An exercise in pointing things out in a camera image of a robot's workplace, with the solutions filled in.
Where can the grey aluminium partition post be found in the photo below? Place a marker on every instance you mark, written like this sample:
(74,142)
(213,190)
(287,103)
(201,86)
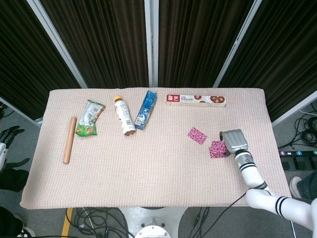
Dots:
(57,44)
(235,47)
(151,49)

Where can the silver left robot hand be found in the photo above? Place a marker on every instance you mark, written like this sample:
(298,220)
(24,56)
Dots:
(3,153)

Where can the white person shoe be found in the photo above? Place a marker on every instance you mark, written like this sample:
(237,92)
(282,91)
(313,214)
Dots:
(296,186)

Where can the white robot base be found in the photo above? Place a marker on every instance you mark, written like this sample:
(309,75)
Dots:
(151,220)

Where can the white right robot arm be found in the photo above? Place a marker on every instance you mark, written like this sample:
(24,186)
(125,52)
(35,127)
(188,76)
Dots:
(250,173)

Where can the yellow floor tape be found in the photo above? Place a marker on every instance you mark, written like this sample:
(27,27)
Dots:
(67,223)

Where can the brown cardboard tube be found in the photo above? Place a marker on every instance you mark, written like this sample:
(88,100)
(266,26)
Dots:
(69,141)

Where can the magenta patterned cloth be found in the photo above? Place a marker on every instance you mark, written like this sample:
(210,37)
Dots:
(218,154)

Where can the pink waffle tablecloth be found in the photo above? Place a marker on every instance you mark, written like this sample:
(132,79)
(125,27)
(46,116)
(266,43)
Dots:
(136,173)

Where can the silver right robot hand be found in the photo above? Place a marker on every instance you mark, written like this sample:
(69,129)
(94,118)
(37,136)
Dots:
(235,140)

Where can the black power strip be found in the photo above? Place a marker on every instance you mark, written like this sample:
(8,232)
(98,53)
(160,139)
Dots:
(297,153)

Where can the dark corrugated partition panel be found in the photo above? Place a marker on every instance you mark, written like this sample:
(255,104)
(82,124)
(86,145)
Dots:
(106,44)
(284,62)
(29,62)
(195,42)

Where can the white bottle yellow cap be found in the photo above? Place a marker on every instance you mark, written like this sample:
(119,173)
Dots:
(123,116)

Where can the green snack bag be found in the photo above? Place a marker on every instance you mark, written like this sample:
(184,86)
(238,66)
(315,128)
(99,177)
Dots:
(86,130)

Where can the dark trouser leg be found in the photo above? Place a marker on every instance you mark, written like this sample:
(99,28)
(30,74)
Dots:
(308,183)

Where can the grey partition base rail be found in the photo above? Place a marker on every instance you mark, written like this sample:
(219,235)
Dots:
(22,112)
(294,109)

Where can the blue rectangular carton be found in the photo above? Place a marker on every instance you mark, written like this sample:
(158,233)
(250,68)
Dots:
(146,111)

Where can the white red wrap box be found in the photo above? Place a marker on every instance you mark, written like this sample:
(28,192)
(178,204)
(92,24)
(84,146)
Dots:
(195,102)

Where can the white black sneaker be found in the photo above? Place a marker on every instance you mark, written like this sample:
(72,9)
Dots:
(28,233)

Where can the black power adapter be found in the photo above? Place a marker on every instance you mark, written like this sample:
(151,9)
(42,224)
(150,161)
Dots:
(286,165)

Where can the black fabric object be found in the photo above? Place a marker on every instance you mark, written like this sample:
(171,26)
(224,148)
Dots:
(8,225)

